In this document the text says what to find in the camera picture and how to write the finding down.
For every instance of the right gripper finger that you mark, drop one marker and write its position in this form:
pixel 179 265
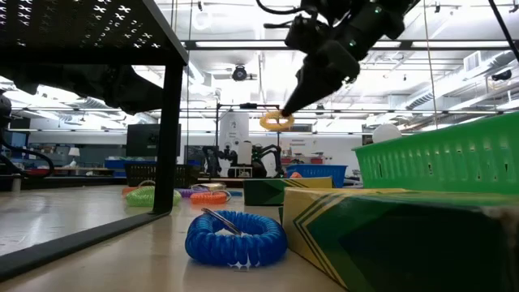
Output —
pixel 308 87

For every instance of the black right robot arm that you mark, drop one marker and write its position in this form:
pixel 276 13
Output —
pixel 377 20

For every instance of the black background robot arm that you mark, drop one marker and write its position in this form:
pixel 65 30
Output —
pixel 267 159
pixel 213 160

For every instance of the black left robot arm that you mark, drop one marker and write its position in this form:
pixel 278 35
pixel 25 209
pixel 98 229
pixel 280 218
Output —
pixel 48 79

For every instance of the black monitor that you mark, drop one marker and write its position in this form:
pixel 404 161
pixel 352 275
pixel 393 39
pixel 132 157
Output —
pixel 142 140

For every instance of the black perforated metal shelf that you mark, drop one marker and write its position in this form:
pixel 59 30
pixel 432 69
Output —
pixel 168 142

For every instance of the red background bins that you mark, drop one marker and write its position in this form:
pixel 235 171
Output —
pixel 308 160

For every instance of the small background table lamp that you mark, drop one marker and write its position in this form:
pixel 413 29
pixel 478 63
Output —
pixel 74 151

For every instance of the white light bulb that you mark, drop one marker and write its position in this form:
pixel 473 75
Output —
pixel 386 133

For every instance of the white background panel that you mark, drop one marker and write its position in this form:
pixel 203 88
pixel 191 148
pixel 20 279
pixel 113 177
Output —
pixel 234 130

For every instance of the blue plastic basket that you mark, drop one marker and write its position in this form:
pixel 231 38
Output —
pixel 320 172

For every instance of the black plastic basket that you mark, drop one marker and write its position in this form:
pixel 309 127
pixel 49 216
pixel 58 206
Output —
pixel 142 174

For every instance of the orange rubber band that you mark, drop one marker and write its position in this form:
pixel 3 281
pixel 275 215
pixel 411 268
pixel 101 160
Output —
pixel 127 190

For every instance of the green plastic basket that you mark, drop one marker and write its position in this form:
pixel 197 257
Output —
pixel 438 162

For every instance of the black ceiling fixture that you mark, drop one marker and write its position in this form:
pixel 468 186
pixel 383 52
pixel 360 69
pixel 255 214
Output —
pixel 502 75

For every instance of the yellow Crayola 24 crayon box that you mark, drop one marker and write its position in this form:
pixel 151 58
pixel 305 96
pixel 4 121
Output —
pixel 385 243

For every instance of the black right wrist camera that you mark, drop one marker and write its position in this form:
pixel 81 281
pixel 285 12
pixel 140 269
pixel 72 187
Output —
pixel 302 34

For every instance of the black background rig frame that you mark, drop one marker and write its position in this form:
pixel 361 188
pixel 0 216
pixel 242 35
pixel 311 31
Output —
pixel 247 106

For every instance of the black ceiling camera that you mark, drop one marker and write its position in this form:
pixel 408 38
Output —
pixel 239 73

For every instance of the white cylinder post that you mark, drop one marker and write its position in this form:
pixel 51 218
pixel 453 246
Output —
pixel 16 184

